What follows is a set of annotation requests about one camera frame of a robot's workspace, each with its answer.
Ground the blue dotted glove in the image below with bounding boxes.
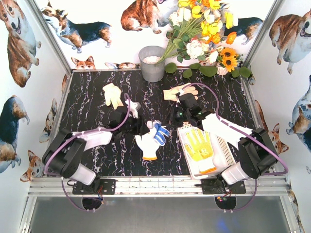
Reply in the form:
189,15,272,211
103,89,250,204
135,120,160,161
147,120,170,146

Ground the yellow dotted white glove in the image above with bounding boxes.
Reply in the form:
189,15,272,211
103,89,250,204
185,128,217,174

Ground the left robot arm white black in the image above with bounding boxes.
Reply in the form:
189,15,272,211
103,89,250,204
42,106,150,186

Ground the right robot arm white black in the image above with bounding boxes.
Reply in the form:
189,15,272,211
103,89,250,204
169,93,278,185

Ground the white perforated storage basket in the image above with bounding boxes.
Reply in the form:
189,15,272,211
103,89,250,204
177,122,236,179

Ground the cream glove back right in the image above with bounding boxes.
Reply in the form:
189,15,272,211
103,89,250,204
163,83,198,101

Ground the cream glove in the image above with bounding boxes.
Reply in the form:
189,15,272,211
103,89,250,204
163,83,198,101
103,83,123,110

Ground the cream glove back left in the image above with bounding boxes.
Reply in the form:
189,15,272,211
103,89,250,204
103,83,123,110

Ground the sunflower pot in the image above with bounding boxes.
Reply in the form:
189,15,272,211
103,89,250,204
216,47,243,76

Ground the grey metal bucket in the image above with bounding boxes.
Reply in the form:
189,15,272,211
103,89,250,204
138,46,165,83

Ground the artificial flower bouquet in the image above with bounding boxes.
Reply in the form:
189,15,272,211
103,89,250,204
158,0,239,63

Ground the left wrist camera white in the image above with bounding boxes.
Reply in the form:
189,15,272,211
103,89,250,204
125,100,141,118

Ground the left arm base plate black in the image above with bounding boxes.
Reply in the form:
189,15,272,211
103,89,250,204
72,179,116,195

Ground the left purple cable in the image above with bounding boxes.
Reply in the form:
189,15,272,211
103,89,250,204
43,93,133,177

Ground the purple cable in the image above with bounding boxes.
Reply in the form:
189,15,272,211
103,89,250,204
43,93,133,177
181,83,289,176

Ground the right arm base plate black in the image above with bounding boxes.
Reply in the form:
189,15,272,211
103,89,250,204
201,179,246,194

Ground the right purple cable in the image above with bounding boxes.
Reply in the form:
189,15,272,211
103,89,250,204
181,83,289,176

